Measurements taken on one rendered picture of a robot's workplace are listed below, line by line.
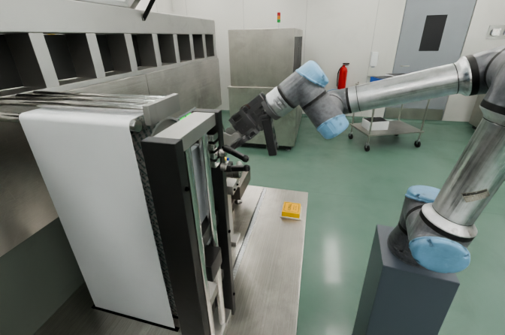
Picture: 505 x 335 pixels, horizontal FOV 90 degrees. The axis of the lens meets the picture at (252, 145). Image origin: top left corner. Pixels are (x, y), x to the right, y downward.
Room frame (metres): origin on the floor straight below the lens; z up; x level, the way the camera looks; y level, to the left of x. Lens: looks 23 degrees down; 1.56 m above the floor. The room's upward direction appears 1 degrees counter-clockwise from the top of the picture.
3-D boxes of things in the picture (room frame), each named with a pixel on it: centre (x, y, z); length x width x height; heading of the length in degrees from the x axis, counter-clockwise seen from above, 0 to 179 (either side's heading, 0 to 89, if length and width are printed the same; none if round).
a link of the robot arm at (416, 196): (0.61, -0.52, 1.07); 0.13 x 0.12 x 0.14; 156
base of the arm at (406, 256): (0.62, -0.52, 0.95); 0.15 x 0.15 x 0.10
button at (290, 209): (0.83, -0.15, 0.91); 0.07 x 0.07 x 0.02; 75
